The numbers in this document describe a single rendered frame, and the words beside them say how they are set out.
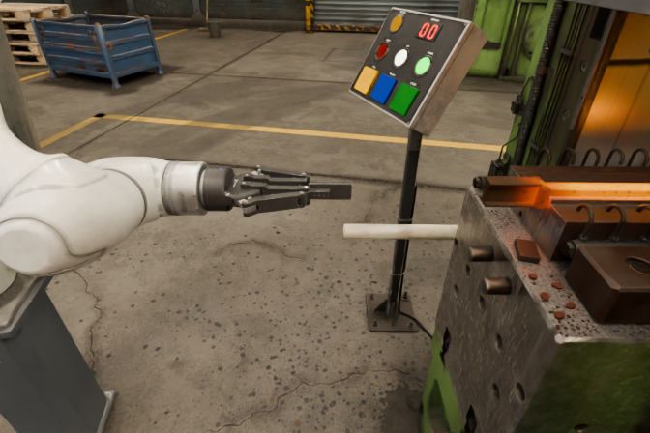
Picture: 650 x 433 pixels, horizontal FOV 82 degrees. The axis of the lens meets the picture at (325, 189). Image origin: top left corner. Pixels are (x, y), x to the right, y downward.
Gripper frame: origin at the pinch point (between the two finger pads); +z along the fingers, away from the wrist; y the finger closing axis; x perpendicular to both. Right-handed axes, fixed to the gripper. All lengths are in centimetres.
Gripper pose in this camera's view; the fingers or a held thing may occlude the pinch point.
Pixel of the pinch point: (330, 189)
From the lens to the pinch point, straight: 61.5
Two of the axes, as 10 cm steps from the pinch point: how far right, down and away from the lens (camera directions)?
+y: -0.2, 5.3, -8.5
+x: 0.0, -8.5, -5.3
